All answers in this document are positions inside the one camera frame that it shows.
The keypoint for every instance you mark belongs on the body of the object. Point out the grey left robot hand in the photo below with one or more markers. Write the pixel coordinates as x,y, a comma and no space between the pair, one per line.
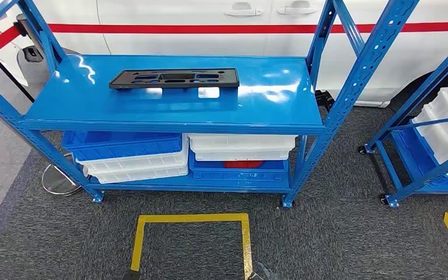
132,276

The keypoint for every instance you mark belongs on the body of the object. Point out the black plastic plate part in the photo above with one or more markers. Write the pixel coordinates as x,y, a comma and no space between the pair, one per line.
231,79

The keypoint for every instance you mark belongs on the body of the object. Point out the blue metal shelf rack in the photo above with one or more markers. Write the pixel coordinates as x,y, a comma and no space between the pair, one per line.
170,108

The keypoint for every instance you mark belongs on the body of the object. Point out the blue wheeled shelf rack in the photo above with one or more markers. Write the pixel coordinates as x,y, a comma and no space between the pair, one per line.
398,116

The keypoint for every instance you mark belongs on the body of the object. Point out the blue plastic crate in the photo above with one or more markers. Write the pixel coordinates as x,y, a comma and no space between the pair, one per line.
413,154
239,174
123,148

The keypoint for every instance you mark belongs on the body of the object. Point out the red item in crate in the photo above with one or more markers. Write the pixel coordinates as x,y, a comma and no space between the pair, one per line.
243,164

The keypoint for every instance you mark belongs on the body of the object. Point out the white car with red stripe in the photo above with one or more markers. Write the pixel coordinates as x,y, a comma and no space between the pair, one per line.
208,42

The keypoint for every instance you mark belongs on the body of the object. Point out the black plastic piece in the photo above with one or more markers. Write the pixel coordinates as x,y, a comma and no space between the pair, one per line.
324,101

